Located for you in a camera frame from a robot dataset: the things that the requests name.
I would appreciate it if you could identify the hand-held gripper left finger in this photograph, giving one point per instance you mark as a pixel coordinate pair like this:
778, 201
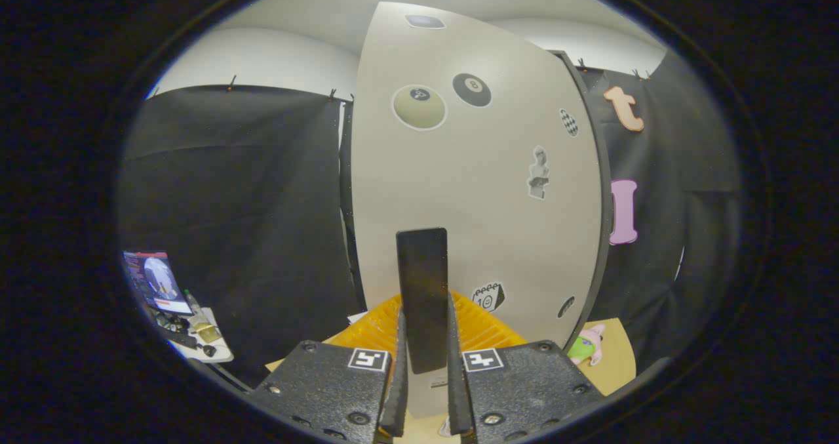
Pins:
396, 391

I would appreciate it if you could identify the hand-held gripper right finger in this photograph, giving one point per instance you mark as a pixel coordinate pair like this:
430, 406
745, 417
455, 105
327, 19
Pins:
457, 391

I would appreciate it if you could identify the light grey shoe cabinet door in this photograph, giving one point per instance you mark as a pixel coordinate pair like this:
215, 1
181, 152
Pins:
472, 221

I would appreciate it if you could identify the grey shoe cabinet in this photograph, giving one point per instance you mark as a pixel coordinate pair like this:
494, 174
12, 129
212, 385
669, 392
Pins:
346, 221

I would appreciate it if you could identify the white book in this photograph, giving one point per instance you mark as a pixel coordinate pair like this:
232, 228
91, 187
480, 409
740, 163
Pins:
357, 317

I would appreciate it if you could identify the green and pink plush toy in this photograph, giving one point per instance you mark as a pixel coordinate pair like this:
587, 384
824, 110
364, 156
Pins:
580, 349

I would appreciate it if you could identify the black computer mouse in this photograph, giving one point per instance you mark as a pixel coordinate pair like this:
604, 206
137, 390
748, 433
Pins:
209, 350

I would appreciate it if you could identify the small gold box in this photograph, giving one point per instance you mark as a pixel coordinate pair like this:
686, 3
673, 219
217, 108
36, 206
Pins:
208, 332

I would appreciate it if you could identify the clear plastic bottle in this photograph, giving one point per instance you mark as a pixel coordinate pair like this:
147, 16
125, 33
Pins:
193, 303

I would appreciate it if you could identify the black backdrop cloth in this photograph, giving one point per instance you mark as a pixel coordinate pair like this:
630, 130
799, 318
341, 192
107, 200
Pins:
229, 201

